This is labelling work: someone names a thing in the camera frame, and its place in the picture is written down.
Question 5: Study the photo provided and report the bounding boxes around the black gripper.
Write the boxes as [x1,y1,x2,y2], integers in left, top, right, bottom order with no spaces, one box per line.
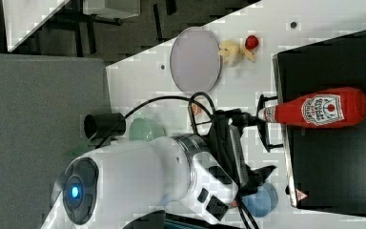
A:
[207,109,276,196]

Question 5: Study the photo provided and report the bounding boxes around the black silver toaster oven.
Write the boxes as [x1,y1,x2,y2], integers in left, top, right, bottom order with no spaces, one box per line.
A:
[258,30,366,217]

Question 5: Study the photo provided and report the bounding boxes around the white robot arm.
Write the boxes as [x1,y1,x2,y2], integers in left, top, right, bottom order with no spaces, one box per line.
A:
[41,109,273,229]

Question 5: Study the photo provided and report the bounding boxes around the black cable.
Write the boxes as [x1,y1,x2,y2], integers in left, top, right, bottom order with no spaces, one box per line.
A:
[98,92,261,229]

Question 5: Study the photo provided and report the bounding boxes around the green mug with handle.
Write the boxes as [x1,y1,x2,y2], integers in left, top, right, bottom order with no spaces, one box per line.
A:
[129,117,166,141]

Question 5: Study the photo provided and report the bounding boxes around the red toy ball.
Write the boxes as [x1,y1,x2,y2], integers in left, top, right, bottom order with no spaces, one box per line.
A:
[245,35,259,51]

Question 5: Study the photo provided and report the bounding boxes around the yellow white plush toy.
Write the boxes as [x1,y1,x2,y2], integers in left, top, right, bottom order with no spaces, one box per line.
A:
[218,40,255,67]

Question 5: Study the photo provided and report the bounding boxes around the orange slice toy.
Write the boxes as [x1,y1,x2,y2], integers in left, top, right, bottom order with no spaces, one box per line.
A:
[191,103,202,115]

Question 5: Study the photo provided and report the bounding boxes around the red plush ketchup bottle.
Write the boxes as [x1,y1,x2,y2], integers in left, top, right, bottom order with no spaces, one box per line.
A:
[257,87,366,129]

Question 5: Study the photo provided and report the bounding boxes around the lavender round plate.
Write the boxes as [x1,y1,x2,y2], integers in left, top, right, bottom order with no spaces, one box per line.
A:
[170,27,222,94]

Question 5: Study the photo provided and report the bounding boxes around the blue cup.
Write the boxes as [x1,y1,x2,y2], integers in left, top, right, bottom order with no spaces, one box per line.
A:
[242,183,278,218]

